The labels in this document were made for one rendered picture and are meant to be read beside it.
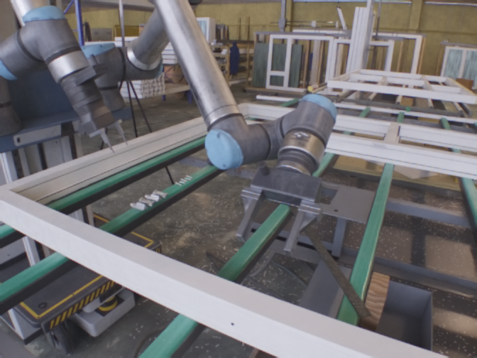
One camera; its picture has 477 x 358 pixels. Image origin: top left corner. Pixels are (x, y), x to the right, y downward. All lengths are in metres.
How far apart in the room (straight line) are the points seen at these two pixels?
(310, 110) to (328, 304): 0.48
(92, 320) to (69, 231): 1.00
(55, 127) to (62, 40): 0.55
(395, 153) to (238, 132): 0.83
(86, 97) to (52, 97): 0.69
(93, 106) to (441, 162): 1.20
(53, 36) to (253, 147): 0.51
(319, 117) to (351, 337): 0.42
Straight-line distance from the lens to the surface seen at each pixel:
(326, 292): 0.92
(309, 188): 0.61
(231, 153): 0.69
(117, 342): 1.75
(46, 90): 1.51
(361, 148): 1.41
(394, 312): 1.07
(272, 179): 0.64
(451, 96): 3.63
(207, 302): 0.54
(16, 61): 0.93
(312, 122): 0.69
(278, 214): 0.88
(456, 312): 1.17
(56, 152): 1.66
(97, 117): 0.85
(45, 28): 0.87
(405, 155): 1.40
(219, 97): 0.75
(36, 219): 0.82
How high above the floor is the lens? 1.29
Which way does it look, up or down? 23 degrees down
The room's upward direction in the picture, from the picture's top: 1 degrees clockwise
